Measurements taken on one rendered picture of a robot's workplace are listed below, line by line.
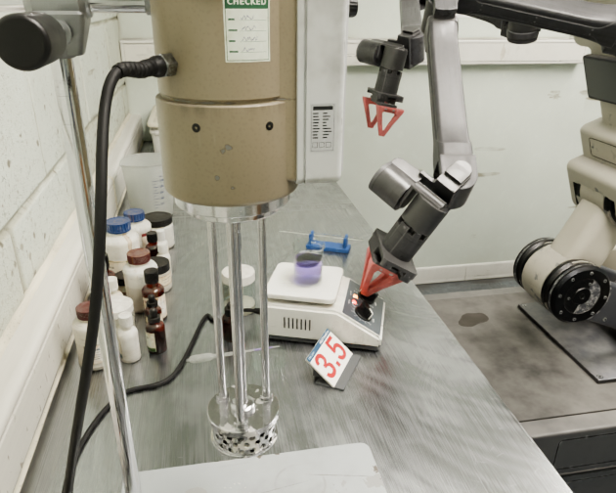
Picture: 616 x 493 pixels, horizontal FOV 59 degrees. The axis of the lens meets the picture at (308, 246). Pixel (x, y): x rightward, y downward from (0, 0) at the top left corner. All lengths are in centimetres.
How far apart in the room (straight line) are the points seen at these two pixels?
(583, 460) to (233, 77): 136
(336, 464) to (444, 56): 71
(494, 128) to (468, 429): 197
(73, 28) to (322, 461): 54
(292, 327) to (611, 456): 96
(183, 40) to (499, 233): 254
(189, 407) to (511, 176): 218
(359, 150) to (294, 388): 169
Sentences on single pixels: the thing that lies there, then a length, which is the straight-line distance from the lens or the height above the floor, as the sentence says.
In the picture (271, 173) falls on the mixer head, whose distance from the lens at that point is 39.
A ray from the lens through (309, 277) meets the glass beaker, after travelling 90.
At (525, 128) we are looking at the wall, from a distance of 271.
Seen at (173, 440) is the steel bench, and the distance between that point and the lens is 77.
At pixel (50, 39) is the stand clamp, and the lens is 32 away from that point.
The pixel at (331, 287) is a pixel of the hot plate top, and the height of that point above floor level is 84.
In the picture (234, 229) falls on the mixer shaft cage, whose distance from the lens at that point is 42.
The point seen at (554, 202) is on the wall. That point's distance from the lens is 292.
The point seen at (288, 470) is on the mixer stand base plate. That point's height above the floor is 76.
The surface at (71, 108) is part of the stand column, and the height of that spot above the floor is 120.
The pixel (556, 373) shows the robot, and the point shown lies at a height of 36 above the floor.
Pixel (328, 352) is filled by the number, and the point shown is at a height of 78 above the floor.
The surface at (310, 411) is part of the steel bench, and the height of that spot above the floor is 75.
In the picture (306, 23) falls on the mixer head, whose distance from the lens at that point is 38.
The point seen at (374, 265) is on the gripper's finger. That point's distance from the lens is 90.
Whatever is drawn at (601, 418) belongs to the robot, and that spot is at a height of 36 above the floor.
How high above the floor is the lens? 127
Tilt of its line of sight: 24 degrees down
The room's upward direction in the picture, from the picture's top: 1 degrees clockwise
